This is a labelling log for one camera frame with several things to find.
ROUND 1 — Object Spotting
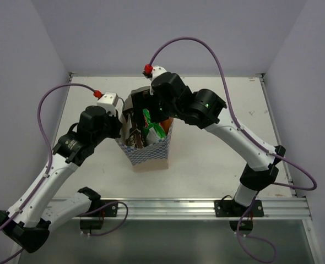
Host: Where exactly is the orange chips bag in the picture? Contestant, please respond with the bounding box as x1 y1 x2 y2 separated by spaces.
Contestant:
160 118 174 135

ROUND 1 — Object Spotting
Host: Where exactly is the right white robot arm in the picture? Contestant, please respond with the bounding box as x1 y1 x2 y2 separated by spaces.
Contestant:
131 72 286 216

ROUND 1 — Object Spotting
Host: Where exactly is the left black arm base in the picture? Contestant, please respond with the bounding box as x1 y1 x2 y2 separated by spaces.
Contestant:
79 199 118 233

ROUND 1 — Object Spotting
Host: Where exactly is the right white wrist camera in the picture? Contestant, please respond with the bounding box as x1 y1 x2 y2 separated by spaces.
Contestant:
142 64 167 81

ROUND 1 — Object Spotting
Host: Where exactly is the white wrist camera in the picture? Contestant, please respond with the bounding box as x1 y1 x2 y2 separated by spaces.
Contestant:
142 64 167 81
94 90 124 116

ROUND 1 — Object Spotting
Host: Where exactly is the blue checkered paper bag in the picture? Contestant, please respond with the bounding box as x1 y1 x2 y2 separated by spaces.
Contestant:
115 85 175 173

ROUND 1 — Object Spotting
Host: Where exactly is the aluminium front rail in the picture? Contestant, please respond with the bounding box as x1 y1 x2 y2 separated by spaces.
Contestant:
101 198 311 220

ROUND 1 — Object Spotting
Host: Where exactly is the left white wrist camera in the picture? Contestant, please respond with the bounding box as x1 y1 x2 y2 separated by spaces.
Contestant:
94 90 124 116

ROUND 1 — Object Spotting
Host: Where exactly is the brown chocolate snack bag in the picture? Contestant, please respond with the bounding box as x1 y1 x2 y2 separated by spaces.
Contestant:
123 108 146 149

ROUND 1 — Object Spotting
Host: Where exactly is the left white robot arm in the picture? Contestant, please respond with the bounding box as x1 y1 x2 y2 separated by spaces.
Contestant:
0 106 122 253

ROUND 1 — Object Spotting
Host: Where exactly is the green Chuba snack bag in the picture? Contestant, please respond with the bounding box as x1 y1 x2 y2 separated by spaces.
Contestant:
142 109 166 145

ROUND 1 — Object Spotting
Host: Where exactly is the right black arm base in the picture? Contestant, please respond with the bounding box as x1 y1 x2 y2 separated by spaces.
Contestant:
214 195 264 235

